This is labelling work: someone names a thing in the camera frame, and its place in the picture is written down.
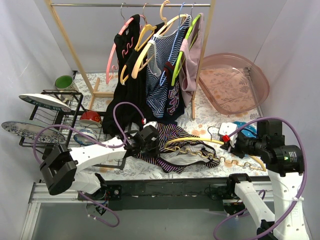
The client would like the red bowl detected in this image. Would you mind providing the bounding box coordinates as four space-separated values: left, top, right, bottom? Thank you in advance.
79 110 102 128

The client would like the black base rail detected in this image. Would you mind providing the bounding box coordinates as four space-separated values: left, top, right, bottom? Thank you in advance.
77 178 247 212

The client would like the green mug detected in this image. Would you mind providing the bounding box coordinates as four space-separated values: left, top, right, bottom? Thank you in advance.
54 75 78 91

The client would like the floral tablecloth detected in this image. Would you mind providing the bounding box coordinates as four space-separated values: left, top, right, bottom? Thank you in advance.
48 71 272 181

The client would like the blue dotted plate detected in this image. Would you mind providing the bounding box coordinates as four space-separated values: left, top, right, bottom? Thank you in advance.
233 121 258 158

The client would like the pink wavy plastic hanger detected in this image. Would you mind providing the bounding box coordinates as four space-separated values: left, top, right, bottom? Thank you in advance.
105 2 142 84

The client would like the white plate with lettering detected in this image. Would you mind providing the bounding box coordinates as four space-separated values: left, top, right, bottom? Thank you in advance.
18 93 72 112

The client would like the black white striped tank top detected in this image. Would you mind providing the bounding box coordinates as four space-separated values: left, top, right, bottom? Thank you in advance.
137 123 220 174

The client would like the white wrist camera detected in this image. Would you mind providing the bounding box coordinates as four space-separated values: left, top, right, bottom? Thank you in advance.
218 122 238 147
142 121 158 130

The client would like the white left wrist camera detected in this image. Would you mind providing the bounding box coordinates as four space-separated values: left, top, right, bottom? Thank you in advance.
142 121 158 130

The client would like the wooden clothes rack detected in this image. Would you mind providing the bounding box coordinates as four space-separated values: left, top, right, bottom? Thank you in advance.
45 0 216 110

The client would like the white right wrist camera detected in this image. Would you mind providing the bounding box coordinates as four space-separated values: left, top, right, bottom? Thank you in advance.
218 122 238 147

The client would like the navy jersey with letters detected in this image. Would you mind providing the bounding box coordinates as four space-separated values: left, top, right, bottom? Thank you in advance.
163 61 185 121

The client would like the yellow wavy plastic hanger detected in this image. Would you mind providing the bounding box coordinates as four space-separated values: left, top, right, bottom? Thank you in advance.
163 126 268 173

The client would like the pink translucent plastic basin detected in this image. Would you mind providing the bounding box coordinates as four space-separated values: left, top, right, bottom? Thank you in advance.
198 53 270 115

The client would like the green plastic hanger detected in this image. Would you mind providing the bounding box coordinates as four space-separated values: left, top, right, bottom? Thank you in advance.
171 13 203 87

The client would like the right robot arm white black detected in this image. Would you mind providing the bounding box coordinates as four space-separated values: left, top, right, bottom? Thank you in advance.
218 117 310 240

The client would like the peach plastic hanger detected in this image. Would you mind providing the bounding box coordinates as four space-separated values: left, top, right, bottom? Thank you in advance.
131 0 188 79

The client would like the blue white striped tank top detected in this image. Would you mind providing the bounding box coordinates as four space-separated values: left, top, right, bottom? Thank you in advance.
145 15 192 119

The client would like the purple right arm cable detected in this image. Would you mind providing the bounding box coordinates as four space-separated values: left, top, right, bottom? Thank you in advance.
212 116 308 240

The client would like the black wire dish rack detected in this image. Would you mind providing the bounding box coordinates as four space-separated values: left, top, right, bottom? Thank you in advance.
19 90 126 170

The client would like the pink mauve garment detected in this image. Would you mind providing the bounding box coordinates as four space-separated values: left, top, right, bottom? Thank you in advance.
178 14 204 92

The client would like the black garment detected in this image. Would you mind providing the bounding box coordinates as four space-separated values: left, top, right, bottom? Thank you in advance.
102 14 191 137

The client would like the blue white porcelain bowl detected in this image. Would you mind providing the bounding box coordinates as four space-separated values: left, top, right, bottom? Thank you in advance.
73 128 98 147

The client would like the blue wire hanger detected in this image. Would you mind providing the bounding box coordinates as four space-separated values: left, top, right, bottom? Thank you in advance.
159 2 185 86

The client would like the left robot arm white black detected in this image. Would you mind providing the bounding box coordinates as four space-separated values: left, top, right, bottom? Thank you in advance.
40 121 159 200

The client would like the blue floral patterned plate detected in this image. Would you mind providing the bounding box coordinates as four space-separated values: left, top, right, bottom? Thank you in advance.
1 120 66 144

